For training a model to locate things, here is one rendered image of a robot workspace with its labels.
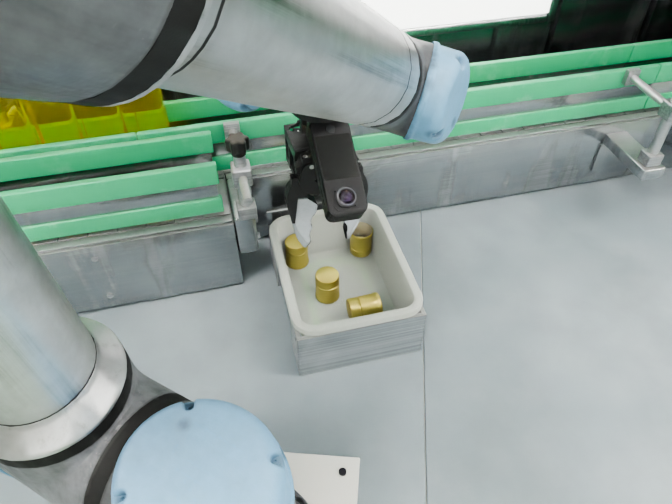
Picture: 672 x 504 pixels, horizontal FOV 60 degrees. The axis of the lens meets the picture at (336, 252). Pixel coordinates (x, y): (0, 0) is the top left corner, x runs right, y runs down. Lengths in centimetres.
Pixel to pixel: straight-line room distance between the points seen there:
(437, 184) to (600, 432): 45
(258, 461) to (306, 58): 27
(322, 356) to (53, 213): 39
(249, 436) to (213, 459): 3
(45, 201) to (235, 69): 59
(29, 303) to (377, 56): 24
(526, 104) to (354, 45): 71
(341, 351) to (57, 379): 43
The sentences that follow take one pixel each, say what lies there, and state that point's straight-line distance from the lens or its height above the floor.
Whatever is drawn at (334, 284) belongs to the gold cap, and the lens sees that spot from 82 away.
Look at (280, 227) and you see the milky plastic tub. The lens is 87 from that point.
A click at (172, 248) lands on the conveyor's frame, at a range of 84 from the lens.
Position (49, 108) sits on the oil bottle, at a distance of 86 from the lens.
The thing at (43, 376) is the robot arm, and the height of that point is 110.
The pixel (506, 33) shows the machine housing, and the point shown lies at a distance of 116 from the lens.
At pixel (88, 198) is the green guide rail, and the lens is 81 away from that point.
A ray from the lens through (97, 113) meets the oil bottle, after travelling 86.
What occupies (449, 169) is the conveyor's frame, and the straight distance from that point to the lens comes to 99.
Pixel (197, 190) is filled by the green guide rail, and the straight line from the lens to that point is 80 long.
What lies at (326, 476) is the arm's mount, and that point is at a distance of 66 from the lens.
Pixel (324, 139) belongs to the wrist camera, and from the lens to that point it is 66.
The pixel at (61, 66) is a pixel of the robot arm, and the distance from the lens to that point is 18.
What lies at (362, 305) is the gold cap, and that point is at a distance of 80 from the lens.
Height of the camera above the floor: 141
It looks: 45 degrees down
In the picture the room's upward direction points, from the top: straight up
